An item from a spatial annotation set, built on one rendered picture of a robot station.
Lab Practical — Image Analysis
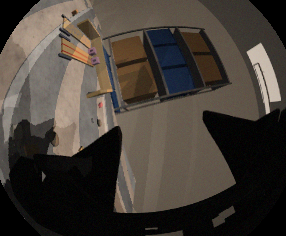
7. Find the orange flat strip with blue speckles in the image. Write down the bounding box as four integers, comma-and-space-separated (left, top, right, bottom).
62, 18, 91, 49

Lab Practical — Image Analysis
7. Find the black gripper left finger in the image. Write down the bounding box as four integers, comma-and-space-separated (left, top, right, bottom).
33, 126, 123, 212

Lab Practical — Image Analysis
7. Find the long wooden strip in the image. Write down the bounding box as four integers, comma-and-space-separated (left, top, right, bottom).
61, 38, 94, 67

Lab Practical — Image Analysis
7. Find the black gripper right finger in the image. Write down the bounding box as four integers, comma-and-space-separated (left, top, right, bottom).
203, 107, 280, 183

